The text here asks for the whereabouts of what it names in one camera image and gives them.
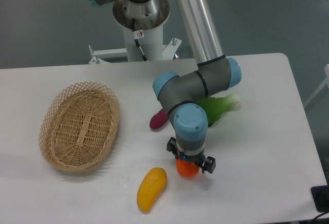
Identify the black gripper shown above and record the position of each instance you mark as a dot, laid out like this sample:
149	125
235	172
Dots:
207	164

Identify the orange fruit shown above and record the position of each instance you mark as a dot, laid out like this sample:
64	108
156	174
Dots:
186	169

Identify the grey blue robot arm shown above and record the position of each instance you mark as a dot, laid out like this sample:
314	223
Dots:
215	72

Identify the yellow mango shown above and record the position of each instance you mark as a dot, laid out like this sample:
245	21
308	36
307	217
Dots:
151	188

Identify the green leafy vegetable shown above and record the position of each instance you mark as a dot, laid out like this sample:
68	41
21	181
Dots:
216	107

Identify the purple sweet potato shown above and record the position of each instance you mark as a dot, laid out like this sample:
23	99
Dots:
158	120

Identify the black device at table edge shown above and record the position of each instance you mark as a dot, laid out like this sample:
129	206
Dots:
320	197

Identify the woven wicker basket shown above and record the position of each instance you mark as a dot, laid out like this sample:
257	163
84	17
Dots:
80	127

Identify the white frame at right edge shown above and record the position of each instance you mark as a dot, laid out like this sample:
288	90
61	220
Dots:
320	91

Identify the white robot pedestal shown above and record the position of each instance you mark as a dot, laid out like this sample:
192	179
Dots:
142	26

